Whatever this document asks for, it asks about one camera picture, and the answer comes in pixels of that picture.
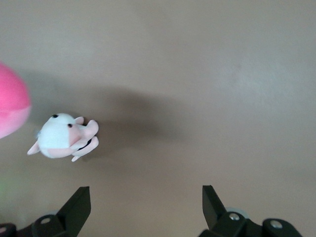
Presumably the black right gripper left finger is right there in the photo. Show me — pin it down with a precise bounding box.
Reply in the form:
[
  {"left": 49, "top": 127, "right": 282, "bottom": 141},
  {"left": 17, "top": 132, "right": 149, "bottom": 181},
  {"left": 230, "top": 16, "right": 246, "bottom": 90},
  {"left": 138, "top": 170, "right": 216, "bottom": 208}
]
[{"left": 0, "top": 186, "right": 92, "bottom": 237}]

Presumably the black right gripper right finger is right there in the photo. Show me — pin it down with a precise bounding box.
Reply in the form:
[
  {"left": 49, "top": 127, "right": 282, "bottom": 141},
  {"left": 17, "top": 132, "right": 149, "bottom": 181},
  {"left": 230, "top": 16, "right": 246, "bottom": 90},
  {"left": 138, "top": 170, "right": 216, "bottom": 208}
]
[{"left": 198, "top": 185, "right": 303, "bottom": 237}]

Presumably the pink round plush toy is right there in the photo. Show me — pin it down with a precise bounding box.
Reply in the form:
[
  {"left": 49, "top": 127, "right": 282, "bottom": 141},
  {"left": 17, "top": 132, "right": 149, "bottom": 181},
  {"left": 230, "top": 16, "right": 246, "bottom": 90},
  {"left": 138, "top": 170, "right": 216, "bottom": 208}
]
[{"left": 0, "top": 61, "right": 32, "bottom": 139}]

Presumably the white pink plush dog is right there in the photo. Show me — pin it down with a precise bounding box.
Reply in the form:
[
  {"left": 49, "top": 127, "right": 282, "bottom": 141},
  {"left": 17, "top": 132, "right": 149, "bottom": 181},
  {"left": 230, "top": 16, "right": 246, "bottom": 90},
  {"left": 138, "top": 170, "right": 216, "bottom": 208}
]
[{"left": 27, "top": 113, "right": 100, "bottom": 162}]

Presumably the brown table cover mat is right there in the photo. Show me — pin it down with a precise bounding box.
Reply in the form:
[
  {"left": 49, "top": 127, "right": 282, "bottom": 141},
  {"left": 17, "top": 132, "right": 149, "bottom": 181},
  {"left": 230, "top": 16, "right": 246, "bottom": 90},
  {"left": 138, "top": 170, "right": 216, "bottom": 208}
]
[{"left": 0, "top": 0, "right": 316, "bottom": 237}]

